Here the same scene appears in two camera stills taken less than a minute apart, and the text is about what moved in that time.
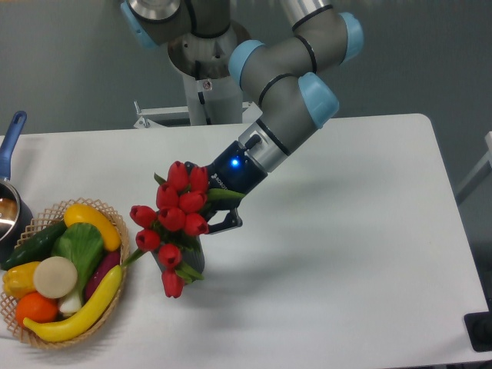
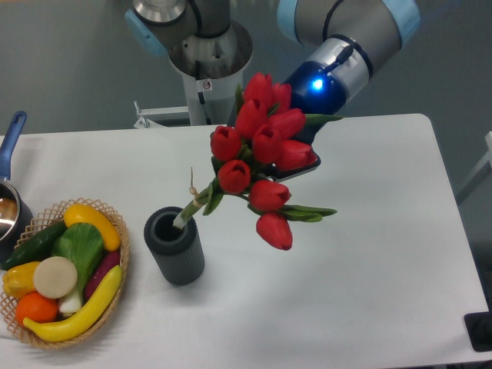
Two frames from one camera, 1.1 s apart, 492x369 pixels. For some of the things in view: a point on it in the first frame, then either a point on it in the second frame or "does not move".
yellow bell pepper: x=18 y=280 does not move
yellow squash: x=81 y=213 does not move
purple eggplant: x=105 y=264 does not move
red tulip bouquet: x=179 y=219 to x=270 y=131
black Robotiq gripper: x=234 y=170 to x=314 y=91
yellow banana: x=87 y=319 does not move
